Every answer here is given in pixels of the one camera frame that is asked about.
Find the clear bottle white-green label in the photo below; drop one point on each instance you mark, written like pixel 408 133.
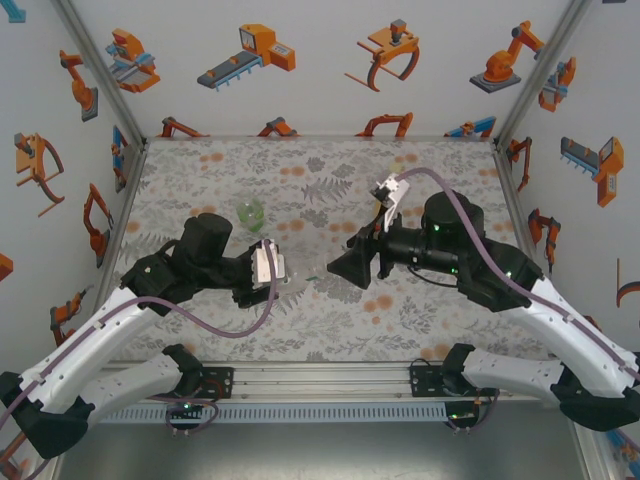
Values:
pixel 300 280

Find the pale yellow bottle cap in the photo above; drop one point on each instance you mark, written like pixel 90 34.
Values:
pixel 397 165

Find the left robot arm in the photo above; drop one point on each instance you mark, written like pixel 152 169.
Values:
pixel 85 345

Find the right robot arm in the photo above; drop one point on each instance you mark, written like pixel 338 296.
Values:
pixel 575 340

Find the clear bottle green label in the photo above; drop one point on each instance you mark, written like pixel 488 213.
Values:
pixel 250 215

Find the floral patterned tablecloth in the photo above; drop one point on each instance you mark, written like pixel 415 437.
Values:
pixel 320 340

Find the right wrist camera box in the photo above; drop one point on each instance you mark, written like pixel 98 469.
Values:
pixel 390 192

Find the aluminium side rail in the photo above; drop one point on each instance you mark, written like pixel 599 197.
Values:
pixel 517 200
pixel 121 200

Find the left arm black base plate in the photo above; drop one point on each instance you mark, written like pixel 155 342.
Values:
pixel 222 382

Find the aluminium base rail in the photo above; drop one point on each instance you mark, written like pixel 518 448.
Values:
pixel 320 380

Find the aluminium back rail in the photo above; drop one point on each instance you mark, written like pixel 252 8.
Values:
pixel 320 137

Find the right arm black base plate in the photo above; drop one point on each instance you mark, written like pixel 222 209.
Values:
pixel 422 382

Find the aluminium frame post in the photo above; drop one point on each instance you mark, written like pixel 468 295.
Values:
pixel 52 470
pixel 595 457
pixel 105 75
pixel 538 75

